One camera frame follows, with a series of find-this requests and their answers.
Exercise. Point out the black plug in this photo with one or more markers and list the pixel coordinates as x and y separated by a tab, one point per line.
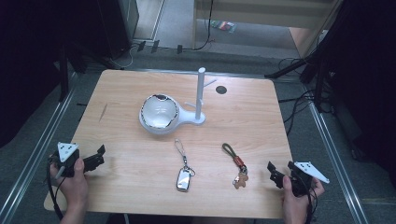
179	49
141	46

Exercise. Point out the white key holder stand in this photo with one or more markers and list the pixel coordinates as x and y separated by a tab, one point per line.
198	102

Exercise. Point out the dark cabinet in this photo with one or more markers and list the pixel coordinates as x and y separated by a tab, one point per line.
116	28

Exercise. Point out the colourful packet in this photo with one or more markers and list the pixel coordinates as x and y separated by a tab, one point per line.
223	25

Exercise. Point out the black metal stand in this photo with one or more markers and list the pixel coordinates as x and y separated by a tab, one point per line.
63	74
311	67

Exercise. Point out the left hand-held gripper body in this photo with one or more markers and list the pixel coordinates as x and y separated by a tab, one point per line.
69	161

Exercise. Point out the light wooden furniture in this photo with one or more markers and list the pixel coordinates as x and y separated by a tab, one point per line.
258	12

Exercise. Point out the person's right hand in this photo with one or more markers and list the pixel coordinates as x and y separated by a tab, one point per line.
295	202

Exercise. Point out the person's left hand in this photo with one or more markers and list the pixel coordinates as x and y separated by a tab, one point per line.
73	188

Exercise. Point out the white bowl with dark rim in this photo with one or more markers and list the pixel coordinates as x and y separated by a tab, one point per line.
159	111

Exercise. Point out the dark round table grommet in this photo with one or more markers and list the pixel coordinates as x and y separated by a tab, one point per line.
221	90

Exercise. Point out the metal floor rail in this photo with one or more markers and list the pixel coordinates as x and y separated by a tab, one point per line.
337	165
37	149

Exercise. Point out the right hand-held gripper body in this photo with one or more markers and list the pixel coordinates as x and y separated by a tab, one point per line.
303	179

